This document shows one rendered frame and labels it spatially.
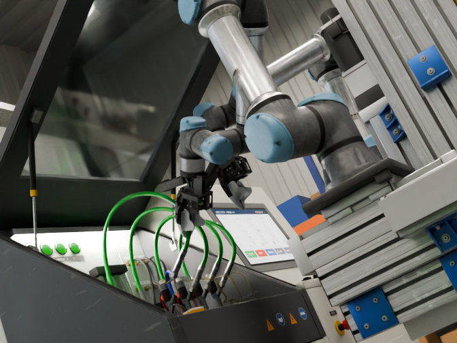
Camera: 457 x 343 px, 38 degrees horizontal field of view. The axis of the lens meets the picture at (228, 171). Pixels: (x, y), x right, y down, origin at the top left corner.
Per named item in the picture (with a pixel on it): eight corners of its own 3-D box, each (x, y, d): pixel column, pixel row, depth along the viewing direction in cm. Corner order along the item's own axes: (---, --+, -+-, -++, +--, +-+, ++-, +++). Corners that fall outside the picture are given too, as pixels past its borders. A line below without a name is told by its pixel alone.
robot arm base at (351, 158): (396, 173, 157) (377, 137, 160) (377, 166, 144) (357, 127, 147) (342, 203, 163) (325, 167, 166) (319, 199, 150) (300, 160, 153)
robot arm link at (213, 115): (216, 96, 211) (192, 104, 209) (230, 126, 208) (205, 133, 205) (213, 108, 218) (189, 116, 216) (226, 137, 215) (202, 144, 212)
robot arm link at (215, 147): (245, 133, 179) (223, 124, 188) (209, 140, 173) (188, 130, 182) (245, 161, 182) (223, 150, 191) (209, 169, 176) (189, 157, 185)
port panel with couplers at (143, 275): (153, 327, 227) (123, 246, 237) (146, 331, 229) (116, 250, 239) (177, 322, 238) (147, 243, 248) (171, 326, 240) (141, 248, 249)
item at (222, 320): (202, 379, 155) (178, 315, 160) (189, 385, 157) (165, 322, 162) (321, 337, 207) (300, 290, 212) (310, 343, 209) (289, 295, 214)
